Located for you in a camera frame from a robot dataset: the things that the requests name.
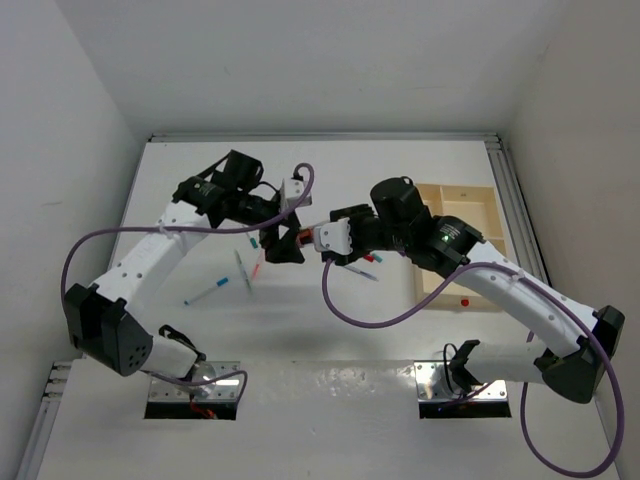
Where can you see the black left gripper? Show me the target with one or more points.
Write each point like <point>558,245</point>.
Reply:
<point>284,248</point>

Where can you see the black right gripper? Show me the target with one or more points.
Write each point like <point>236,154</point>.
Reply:
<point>354,214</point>

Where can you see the orange highlighter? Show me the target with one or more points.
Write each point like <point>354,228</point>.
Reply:
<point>258,264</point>

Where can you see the clear blue ballpoint pen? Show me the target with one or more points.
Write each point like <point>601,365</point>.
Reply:
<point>361,273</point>

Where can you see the light blue capped marker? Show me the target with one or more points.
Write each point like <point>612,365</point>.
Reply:
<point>195,298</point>

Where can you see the orange highlighter pen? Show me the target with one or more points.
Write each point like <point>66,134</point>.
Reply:
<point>305,237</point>

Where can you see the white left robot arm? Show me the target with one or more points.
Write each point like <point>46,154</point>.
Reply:
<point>102,318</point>

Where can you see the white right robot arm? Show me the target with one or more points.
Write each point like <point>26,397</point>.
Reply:
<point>573,344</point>

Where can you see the clear green pen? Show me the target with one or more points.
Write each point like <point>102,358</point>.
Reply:
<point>243,272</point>

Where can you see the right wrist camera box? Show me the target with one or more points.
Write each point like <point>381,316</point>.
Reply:
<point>333,236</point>

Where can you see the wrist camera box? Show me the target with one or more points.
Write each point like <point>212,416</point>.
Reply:
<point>333,236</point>
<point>291,191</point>

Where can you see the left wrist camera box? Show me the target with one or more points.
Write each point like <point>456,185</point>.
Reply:
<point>291,191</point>

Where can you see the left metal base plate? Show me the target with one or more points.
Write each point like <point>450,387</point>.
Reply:
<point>209,381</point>

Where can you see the metal base plate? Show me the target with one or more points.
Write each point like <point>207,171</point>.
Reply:
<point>436,382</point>
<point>209,381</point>

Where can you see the aluminium rail back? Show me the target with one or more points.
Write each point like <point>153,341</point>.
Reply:
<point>321,136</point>

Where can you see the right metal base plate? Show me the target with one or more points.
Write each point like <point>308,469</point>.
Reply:
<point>436,382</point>

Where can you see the aluminium rail left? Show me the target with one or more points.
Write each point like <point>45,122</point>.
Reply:
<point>43,424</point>

